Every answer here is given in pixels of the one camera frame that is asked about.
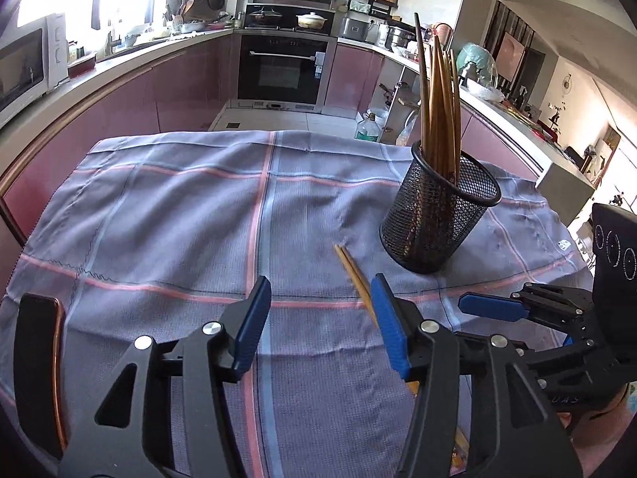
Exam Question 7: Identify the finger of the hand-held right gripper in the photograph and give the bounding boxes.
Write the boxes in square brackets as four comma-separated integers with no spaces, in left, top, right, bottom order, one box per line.
[519,343,589,385]
[457,281,594,340]

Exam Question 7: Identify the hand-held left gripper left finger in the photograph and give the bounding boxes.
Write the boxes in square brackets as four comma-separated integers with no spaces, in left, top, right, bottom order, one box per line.
[57,275,274,478]

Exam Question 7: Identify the framed wall picture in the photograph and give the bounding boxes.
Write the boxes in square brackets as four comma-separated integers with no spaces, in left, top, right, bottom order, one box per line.
[497,31,527,79]

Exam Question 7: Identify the black smartphone with orange edge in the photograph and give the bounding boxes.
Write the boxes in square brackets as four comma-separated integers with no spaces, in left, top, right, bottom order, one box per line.
[12,293,68,462]

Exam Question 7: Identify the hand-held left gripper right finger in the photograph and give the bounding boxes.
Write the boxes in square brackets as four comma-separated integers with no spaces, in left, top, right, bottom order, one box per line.
[370,273,583,478]

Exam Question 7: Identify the plastic oil bottle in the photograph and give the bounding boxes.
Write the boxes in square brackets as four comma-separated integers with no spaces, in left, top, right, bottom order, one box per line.
[354,112,382,143]

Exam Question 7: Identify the bunch of wooden chopsticks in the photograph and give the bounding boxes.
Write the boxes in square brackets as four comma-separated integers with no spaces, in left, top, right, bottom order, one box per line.
[405,12,465,261]

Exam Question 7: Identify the pink kitchen base cabinets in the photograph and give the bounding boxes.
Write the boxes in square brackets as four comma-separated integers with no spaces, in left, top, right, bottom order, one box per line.
[0,35,240,240]
[325,42,544,181]

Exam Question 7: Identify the black cooking pot with lid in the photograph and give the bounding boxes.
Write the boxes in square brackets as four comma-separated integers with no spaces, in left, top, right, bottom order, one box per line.
[247,5,285,29]

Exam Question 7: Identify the green plastic bag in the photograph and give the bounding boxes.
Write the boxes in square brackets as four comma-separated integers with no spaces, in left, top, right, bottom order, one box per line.
[456,42,499,88]

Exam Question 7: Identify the grey checked tablecloth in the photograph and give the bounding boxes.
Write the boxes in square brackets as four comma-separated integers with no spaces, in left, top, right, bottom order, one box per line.
[0,129,594,478]

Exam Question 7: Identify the white microwave oven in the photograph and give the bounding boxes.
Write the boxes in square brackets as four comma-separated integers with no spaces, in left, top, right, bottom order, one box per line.
[0,12,69,128]

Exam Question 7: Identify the black built-in oven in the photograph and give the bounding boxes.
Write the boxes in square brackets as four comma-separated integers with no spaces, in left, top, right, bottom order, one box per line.
[237,34,330,106]

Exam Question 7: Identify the stainless steel pot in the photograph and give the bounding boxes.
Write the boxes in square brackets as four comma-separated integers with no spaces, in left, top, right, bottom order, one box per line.
[385,24,417,51]

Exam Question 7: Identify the silver rice cooker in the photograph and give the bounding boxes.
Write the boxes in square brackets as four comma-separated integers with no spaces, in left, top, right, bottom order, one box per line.
[339,16,372,43]

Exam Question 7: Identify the black mesh utensil holder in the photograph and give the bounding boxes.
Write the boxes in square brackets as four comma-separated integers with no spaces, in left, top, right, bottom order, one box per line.
[379,140,503,275]

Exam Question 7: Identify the red food container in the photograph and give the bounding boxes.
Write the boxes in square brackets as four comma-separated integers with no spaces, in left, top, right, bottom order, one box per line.
[66,52,98,78]

